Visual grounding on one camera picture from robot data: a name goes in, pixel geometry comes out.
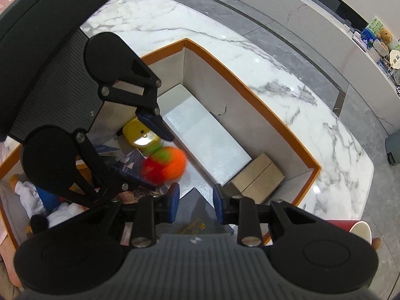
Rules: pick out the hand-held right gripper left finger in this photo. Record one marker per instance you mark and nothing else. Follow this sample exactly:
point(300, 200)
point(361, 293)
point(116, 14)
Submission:
point(173, 201)

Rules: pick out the orange green plush ball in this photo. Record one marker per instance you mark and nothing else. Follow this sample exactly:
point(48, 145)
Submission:
point(168, 165)

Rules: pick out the bear plush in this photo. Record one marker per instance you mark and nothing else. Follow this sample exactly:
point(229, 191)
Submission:
point(31, 193)

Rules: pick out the brown wooden block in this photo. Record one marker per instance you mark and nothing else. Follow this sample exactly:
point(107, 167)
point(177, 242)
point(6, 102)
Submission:
point(256, 178)

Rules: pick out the white plush toy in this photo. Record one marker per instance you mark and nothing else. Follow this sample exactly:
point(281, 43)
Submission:
point(65, 212)

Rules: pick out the black white checkered toy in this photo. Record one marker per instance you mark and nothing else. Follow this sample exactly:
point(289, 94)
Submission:
point(397, 90)

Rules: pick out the yellow toy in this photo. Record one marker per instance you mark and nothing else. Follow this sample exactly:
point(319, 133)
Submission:
point(137, 132)

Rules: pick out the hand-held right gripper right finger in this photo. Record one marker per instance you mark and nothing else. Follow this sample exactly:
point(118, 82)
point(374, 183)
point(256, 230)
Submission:
point(218, 204)

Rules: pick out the orange cardboard box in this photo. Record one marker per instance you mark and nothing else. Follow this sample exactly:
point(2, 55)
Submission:
point(275, 125)

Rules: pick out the white paper fan sign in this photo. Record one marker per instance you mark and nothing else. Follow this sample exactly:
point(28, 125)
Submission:
point(394, 58)

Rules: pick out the red cup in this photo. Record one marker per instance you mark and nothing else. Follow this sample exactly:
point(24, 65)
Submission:
point(350, 228)

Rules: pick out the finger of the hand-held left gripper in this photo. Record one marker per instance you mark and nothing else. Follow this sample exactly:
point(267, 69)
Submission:
point(134, 178)
point(154, 125)

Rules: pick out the dark grey gift box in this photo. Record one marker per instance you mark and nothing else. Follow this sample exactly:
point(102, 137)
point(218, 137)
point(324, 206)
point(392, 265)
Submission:
point(193, 212)

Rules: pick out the small brown teddy bear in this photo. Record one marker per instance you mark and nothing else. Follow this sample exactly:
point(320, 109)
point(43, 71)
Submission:
point(385, 36)

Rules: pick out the white box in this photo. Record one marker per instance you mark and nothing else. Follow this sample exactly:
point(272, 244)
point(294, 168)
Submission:
point(203, 131)

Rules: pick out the grey trash bin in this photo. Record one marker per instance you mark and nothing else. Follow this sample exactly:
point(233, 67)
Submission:
point(393, 148)

